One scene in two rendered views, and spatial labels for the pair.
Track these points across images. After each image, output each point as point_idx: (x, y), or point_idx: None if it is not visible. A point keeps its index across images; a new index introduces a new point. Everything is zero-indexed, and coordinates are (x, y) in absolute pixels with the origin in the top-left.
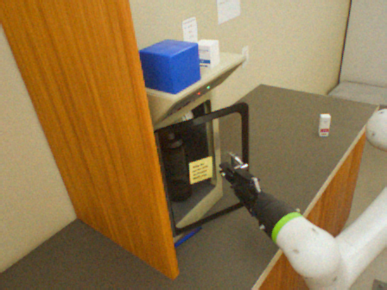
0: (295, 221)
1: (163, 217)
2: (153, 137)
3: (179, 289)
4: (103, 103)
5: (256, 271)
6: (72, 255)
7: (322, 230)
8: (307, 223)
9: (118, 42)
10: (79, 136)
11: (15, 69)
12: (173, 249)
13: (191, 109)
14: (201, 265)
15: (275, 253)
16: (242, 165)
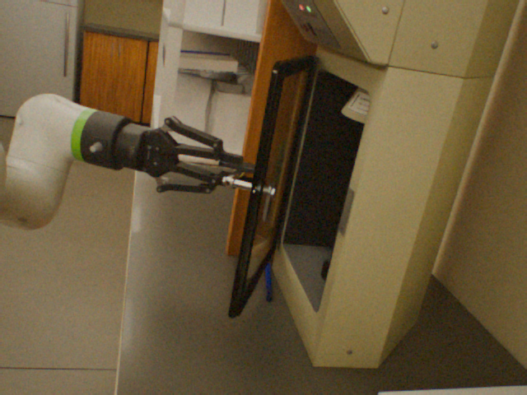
0: (82, 107)
1: (244, 140)
2: (267, 20)
3: (209, 244)
4: None
5: (137, 281)
6: None
7: (45, 105)
8: (68, 107)
9: None
10: None
11: (516, 16)
12: (235, 205)
13: (347, 79)
14: (212, 267)
15: (124, 309)
16: (233, 175)
